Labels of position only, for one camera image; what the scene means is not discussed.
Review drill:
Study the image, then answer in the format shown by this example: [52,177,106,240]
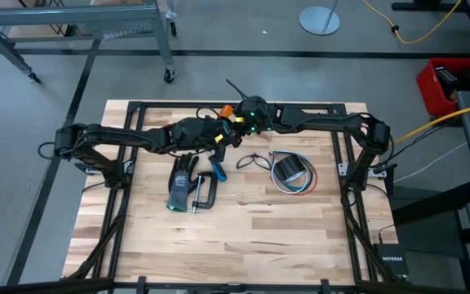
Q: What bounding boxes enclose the grey black green-cuffed work glove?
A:
[166,152,201,213]

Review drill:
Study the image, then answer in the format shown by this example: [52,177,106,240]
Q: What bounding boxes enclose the black C-clamp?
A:
[191,170,219,214]

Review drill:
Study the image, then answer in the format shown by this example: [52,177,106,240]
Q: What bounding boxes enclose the black duct tape roll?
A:
[279,154,308,184]

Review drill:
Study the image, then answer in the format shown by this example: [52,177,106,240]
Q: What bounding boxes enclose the thin white cable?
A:
[393,141,468,184]

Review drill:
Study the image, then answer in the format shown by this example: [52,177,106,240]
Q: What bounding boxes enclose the dark teal cord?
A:
[277,154,316,193]

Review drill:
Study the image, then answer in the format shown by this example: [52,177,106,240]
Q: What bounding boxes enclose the grey metal cart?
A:
[0,0,179,86]

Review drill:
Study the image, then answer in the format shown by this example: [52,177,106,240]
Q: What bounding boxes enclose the round grey stand base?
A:
[299,0,341,37]

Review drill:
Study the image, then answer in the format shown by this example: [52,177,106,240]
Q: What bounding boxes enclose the black Netgear network switch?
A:
[373,243,410,278]

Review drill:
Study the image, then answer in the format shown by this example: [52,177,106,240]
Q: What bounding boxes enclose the red plastic bin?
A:
[416,56,470,118]

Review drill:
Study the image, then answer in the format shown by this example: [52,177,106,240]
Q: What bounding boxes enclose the black metal stand legs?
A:
[390,0,470,56]

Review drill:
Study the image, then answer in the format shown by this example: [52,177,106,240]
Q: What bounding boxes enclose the red cord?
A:
[269,163,319,196]

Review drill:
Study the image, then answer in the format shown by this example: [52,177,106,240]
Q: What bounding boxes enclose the yellow extension cord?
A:
[393,100,470,145]
[361,0,464,46]

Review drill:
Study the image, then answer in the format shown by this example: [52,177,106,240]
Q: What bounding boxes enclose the wooden dowel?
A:
[217,104,236,123]

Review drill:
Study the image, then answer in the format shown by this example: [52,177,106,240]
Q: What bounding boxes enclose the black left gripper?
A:
[171,115,243,164]

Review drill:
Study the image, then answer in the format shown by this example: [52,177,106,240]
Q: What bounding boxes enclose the silver mounting plate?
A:
[74,160,135,176]
[338,163,388,179]

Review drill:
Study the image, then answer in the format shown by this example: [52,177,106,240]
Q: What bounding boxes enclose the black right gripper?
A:
[223,95,279,140]

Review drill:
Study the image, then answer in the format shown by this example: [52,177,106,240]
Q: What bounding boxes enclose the black-rimmed safety glasses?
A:
[234,152,273,172]

